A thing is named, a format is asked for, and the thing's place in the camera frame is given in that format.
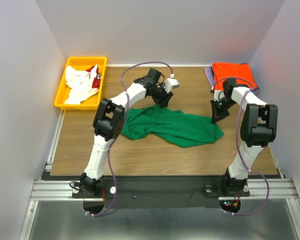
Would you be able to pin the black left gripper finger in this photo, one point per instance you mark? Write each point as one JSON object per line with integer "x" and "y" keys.
{"x": 159, "y": 102}
{"x": 166, "y": 99}

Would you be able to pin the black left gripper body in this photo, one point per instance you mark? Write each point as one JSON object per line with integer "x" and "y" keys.
{"x": 158, "y": 92}

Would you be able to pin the folded orange t shirt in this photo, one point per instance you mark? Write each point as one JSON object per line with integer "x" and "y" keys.
{"x": 243, "y": 73}

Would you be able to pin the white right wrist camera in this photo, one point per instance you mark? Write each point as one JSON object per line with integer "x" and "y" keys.
{"x": 217, "y": 94}

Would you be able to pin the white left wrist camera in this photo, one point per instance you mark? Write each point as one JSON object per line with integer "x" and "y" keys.
{"x": 170, "y": 83}

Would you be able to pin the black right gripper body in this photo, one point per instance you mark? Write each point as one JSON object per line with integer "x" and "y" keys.
{"x": 222, "y": 106}

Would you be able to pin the folded purple t shirt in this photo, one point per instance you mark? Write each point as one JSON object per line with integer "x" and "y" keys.
{"x": 210, "y": 77}

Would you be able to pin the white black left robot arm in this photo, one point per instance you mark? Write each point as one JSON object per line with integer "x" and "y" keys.
{"x": 110, "y": 118}

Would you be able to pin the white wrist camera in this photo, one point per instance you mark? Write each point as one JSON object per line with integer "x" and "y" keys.
{"x": 217, "y": 94}
{"x": 170, "y": 83}

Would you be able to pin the aluminium frame rail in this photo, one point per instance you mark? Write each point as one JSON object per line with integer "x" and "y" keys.
{"x": 60, "y": 190}

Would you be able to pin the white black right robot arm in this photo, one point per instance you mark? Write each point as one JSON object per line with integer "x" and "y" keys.
{"x": 256, "y": 127}

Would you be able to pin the white t shirt red print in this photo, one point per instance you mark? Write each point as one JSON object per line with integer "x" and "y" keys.
{"x": 83, "y": 84}

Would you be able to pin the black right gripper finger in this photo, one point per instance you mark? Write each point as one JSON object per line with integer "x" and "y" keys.
{"x": 215, "y": 118}
{"x": 212, "y": 102}

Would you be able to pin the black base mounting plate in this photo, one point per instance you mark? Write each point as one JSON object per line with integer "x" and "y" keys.
{"x": 160, "y": 192}

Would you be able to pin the green t shirt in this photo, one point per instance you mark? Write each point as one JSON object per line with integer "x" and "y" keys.
{"x": 174, "y": 126}

